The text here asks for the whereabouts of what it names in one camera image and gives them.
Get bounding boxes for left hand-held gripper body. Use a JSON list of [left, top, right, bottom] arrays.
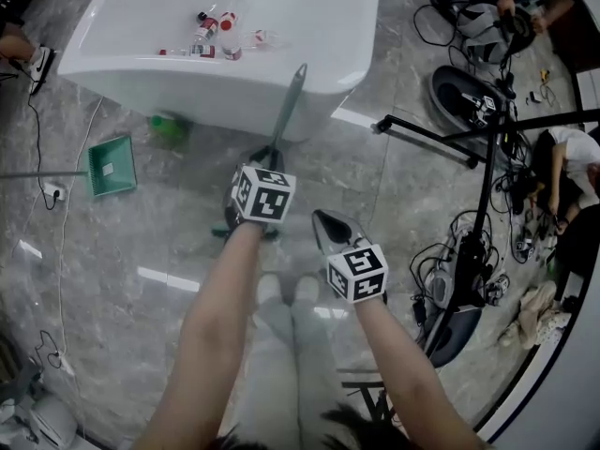
[[223, 164, 298, 228]]

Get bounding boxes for grey oval pod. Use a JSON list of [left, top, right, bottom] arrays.
[[421, 306, 485, 369], [430, 232, 458, 308]]

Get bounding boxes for grey hand-held gripper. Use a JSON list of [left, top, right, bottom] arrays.
[[487, 274, 512, 307], [461, 91, 499, 128]]

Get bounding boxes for person's left forearm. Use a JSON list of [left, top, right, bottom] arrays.
[[133, 222, 263, 450]]

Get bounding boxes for white rounded appliance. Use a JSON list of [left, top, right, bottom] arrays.
[[27, 394, 80, 450]]

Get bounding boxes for long white cable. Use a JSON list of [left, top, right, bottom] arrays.
[[55, 95, 104, 393]]

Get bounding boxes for black cable tangle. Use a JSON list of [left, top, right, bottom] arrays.
[[410, 209, 505, 321]]

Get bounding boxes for dark grey floor machine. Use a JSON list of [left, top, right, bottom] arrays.
[[0, 358, 48, 405]]

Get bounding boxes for person's right forearm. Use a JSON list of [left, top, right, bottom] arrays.
[[349, 297, 479, 450]]

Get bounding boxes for white desk with black trim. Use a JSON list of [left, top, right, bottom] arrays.
[[472, 232, 600, 444]]

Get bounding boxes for white rounded island table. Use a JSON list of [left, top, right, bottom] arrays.
[[56, 0, 382, 143]]

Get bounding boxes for black wheeled stand base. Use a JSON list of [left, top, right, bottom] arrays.
[[369, 109, 600, 171]]

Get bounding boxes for black oval tub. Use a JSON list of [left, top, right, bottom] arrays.
[[428, 63, 510, 133]]

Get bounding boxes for green plastic bottle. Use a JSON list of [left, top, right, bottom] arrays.
[[149, 112, 193, 152]]

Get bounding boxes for person's light grey trousers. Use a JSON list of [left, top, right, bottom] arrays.
[[233, 295, 351, 450]]

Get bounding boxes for person's left white shoe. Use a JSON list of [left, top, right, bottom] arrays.
[[256, 273, 283, 308]]

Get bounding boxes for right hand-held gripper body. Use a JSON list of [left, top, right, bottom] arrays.
[[326, 244, 390, 306]]

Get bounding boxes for grey backpack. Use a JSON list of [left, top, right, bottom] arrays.
[[457, 2, 513, 66]]

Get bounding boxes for clear red label bottle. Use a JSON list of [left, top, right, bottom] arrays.
[[241, 28, 291, 51], [189, 10, 221, 49], [217, 10, 244, 61], [157, 43, 217, 59]]

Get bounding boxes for green long-handled dustpan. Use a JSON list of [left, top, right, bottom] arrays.
[[0, 134, 138, 200]]

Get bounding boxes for black metal rack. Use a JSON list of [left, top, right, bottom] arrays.
[[337, 367, 404, 428]]

